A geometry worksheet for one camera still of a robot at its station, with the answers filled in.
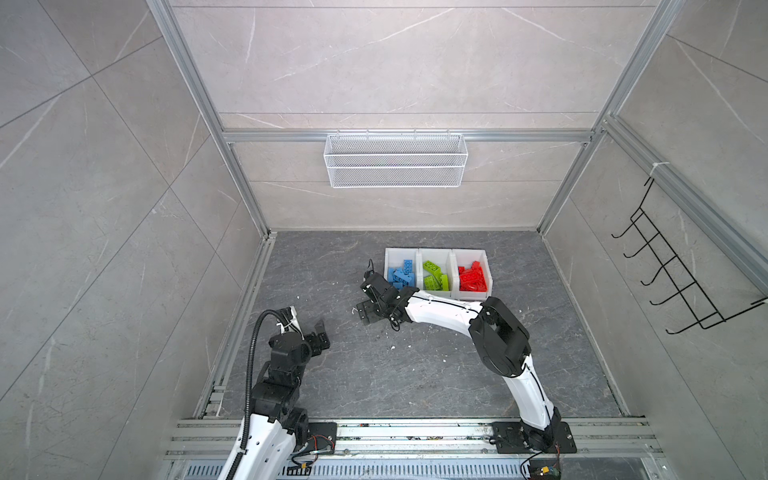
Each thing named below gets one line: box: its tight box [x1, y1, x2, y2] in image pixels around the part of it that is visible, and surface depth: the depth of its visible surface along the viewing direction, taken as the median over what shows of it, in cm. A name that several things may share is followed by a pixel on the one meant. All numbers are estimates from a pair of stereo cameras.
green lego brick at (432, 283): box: [423, 275, 443, 291], surface depth 103 cm
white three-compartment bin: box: [384, 247, 493, 300], surface depth 103 cm
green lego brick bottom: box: [422, 260, 449, 291], surface depth 103 cm
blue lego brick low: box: [398, 272, 415, 289], surface depth 100 cm
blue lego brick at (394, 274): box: [387, 267, 402, 284], surface depth 102 cm
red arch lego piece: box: [464, 261, 488, 293], surface depth 100 cm
